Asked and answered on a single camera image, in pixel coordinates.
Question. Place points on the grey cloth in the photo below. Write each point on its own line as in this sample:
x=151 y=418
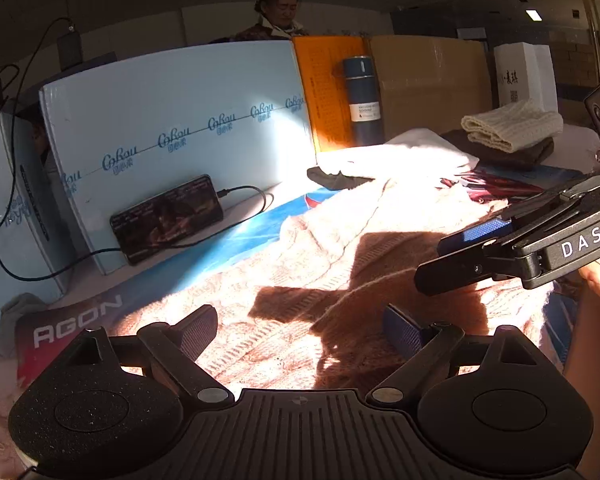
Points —
x=10 y=314

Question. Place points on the dark brown folded garment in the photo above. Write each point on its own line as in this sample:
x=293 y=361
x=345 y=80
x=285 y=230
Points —
x=525 y=159

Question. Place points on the brown cardboard box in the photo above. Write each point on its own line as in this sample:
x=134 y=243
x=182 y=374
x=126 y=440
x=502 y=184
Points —
x=429 y=82

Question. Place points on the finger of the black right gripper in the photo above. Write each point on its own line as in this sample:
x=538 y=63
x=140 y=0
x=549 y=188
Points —
x=455 y=270
x=495 y=227

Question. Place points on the pink knitted sweater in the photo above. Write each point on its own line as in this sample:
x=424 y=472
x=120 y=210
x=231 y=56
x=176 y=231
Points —
x=305 y=312

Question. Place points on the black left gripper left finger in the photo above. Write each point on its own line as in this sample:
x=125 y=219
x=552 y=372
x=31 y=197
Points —
x=172 y=351

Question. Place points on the large light blue Cobou box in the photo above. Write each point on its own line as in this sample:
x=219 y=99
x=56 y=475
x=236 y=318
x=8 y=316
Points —
x=126 y=131

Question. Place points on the black power adapter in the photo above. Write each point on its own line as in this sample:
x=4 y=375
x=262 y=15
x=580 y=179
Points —
x=69 y=48

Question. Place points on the white cloth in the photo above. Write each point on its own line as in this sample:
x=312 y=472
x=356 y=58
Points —
x=418 y=153

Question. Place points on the orange box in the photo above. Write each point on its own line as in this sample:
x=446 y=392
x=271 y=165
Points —
x=320 y=60

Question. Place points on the white printed box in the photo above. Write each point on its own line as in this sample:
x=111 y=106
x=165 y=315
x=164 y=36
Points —
x=526 y=72

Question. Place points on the AGON printed desk mat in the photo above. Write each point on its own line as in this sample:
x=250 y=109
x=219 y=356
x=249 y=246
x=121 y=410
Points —
x=41 y=336

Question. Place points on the dark blue vacuum bottle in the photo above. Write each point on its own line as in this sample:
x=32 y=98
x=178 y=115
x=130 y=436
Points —
x=364 y=100

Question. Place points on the red patterned garment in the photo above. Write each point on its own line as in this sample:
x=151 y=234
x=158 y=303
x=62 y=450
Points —
x=485 y=188

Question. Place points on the cream knitted folded cloth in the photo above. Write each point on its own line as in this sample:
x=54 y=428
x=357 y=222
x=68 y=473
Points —
x=513 y=127

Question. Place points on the black smartphone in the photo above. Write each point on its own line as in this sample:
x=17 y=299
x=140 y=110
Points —
x=165 y=219

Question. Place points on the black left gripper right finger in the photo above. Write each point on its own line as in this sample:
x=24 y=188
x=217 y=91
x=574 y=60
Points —
x=427 y=351

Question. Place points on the person in background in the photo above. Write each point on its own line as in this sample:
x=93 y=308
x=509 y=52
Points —
x=276 y=21

